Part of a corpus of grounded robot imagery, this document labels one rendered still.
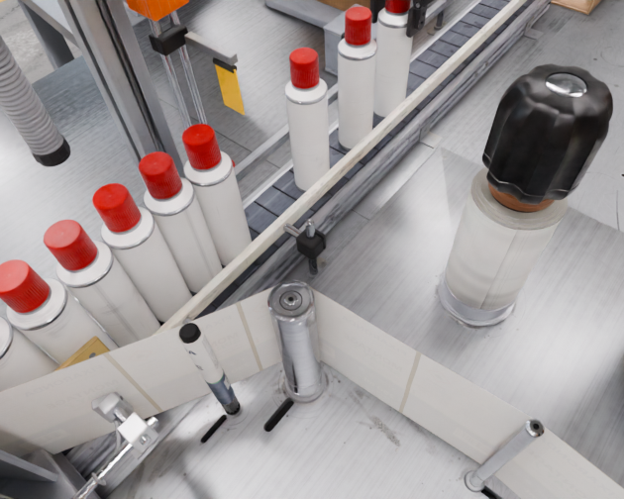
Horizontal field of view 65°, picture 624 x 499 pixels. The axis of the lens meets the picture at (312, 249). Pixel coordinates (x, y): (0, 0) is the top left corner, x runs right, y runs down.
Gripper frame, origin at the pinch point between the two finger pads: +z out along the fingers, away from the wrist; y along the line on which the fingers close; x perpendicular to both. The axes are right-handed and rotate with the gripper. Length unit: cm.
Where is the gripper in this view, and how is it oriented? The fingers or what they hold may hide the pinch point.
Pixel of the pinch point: (396, 13)
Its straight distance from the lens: 75.3
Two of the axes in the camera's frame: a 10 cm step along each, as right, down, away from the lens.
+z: 0.4, 5.7, 8.2
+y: 7.7, 5.0, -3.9
